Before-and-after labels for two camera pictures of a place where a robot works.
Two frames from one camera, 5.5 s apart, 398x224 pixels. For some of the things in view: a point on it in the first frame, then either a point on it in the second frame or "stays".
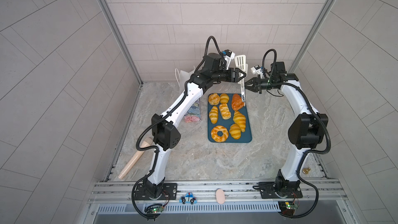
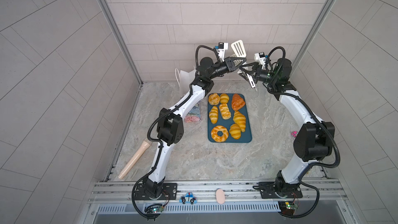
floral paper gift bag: (194, 114) stays
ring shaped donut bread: (215, 136) stays
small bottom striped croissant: (235, 131) stays
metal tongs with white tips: (240, 63) to (239, 51)
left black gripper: (231, 79) to (227, 64)
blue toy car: (188, 198) stays
